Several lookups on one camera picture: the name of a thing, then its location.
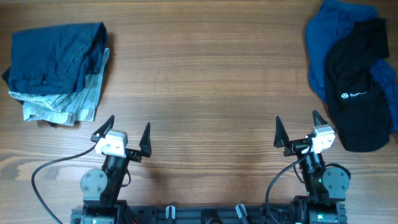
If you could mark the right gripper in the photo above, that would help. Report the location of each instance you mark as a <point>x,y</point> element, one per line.
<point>282,140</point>

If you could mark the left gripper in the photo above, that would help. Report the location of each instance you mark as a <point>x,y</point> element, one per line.
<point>135,155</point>

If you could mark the black t-shirt with logo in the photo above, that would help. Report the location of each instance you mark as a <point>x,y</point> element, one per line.
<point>357,103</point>

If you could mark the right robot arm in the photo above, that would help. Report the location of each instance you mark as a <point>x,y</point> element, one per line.
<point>326,184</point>

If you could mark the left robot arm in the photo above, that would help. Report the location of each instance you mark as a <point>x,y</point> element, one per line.
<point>101,187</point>

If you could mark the folded light blue jeans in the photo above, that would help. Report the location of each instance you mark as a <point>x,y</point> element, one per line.
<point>65,109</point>

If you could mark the folded dark navy garment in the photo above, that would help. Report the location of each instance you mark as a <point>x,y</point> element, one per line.
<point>56,59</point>

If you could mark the crumpled blue shirt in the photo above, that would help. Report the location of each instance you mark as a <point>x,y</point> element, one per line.
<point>334,21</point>

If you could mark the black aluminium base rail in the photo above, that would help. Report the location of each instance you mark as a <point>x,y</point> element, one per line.
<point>278,213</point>

